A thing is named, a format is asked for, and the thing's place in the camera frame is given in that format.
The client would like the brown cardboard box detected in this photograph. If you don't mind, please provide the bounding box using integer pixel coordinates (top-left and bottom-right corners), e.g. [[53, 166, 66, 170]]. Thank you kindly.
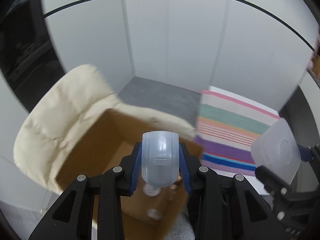
[[55, 109, 188, 239]]

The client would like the translucent white cap container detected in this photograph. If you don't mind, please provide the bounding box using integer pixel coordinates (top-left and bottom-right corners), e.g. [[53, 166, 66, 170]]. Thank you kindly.
[[141, 131, 180, 188]]

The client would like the cream padded cushion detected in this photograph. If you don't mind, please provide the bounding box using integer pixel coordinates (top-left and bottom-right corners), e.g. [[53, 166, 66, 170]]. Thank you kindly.
[[13, 64, 195, 194]]

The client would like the striped colourful cloth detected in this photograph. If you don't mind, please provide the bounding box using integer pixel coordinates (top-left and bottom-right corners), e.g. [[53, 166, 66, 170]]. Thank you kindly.
[[195, 89, 280, 176]]

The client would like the translucent plastic box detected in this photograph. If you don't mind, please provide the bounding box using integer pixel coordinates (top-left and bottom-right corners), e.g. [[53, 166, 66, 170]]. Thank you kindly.
[[251, 118, 301, 184]]

